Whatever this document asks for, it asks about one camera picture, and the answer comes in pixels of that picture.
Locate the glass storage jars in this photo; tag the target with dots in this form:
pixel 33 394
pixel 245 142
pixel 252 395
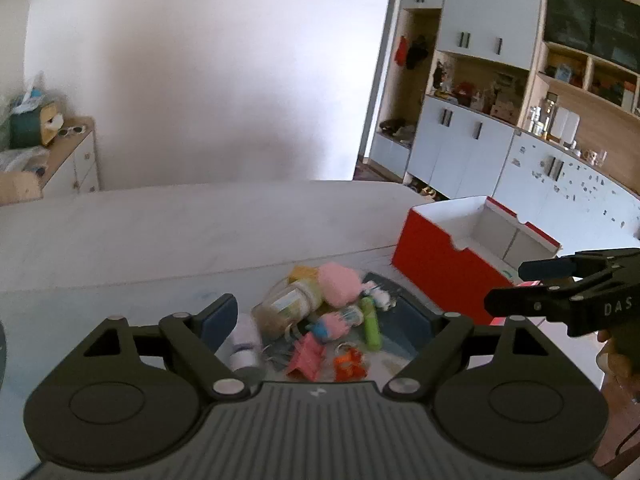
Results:
pixel 542 117

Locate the white sideboard with wooden top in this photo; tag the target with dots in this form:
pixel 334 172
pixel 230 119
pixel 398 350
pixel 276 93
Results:
pixel 75 160

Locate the small white bottle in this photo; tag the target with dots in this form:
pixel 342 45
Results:
pixel 246 342

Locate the pink and blue toy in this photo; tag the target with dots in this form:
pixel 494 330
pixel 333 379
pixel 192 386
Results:
pixel 332 325

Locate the black hanging garment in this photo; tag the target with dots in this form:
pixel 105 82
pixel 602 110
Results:
pixel 416 52

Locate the clear glass jar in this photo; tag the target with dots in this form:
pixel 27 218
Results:
pixel 287 305

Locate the large white wall cabinet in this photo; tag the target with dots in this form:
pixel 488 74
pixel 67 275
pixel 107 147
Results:
pixel 465 145

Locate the person's right hand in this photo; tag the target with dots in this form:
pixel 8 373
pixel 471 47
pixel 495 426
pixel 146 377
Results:
pixel 622 375

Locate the round blue patterned tray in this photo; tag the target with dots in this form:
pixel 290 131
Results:
pixel 385 279

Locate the green tube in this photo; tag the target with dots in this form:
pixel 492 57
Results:
pixel 371 325

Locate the white sunglasses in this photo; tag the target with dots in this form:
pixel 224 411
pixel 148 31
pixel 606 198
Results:
pixel 71 131

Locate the patterned mug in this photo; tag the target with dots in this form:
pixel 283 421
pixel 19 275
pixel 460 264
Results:
pixel 595 156

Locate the green tissue box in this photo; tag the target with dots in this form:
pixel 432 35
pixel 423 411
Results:
pixel 32 125

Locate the row of shelf ornaments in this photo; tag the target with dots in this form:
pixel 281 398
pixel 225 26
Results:
pixel 475 92

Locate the orange toy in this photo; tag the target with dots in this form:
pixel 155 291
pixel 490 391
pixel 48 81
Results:
pixel 346 366

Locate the shoes on floor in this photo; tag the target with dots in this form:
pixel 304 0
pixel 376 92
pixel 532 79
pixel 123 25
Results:
pixel 422 187

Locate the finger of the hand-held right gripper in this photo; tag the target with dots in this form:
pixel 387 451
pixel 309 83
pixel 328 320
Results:
pixel 547 267
pixel 520 301

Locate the pink plush toy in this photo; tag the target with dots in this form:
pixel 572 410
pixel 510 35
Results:
pixel 340 282

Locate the red hanging garment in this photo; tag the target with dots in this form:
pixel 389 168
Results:
pixel 400 50

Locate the white canister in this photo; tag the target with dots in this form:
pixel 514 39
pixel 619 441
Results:
pixel 567 125

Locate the cardboard box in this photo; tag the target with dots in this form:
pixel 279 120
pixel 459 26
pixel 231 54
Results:
pixel 17 187

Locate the yellow block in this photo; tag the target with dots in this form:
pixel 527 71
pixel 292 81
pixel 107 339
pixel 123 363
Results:
pixel 302 274

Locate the small white figure toy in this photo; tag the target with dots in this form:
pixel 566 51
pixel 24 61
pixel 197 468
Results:
pixel 381 297

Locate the clear plastic bag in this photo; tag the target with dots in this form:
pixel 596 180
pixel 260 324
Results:
pixel 22 157

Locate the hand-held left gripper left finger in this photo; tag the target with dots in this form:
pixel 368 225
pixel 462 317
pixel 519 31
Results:
pixel 220 317

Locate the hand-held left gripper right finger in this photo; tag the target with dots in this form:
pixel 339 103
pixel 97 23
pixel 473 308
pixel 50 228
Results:
pixel 425 325

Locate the red and white storage box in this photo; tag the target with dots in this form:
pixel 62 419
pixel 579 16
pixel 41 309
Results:
pixel 440 255

